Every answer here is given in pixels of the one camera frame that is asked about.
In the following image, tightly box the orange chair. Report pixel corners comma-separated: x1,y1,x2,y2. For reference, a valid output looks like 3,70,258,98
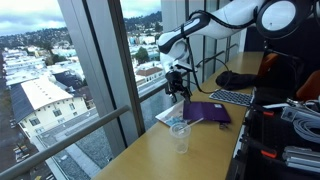
295,69,320,103
257,52,280,79

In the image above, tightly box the white paper sheet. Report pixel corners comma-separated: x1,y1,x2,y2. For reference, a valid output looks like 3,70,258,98
154,99,188,128

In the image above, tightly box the clear plastic cup with lid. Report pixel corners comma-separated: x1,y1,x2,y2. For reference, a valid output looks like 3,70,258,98
168,121,192,155

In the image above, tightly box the grey coiled cable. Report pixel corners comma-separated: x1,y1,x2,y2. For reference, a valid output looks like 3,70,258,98
292,117,320,145

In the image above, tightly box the black fabric bag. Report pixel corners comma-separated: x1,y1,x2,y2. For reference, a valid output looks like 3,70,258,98
215,70,260,91

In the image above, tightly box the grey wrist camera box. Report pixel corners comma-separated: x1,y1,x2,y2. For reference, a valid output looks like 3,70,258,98
171,59,195,73

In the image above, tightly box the short aluminium extrusion bar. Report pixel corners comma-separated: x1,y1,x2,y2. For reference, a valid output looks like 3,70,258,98
282,145,320,174

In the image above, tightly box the clear plastic straw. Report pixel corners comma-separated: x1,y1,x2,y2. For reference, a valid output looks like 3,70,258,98
178,117,205,135

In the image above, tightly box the black metal binder clip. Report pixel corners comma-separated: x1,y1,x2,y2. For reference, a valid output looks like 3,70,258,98
218,122,231,131

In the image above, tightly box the red handled clamp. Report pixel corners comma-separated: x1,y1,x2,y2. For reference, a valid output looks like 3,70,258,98
244,136,278,160
250,103,276,118

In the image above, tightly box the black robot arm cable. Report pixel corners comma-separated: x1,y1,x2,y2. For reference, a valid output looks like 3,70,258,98
179,9,234,95

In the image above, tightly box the grey metal window handrail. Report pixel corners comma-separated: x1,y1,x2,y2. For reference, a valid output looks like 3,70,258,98
0,49,234,180

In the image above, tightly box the purple cloth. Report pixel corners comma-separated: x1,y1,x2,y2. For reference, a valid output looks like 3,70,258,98
182,100,232,124

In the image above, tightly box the black computer keyboard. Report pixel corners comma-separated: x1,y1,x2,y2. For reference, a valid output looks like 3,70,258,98
208,88,255,108

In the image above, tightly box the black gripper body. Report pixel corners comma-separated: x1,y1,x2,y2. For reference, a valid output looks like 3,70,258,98
165,69,185,89

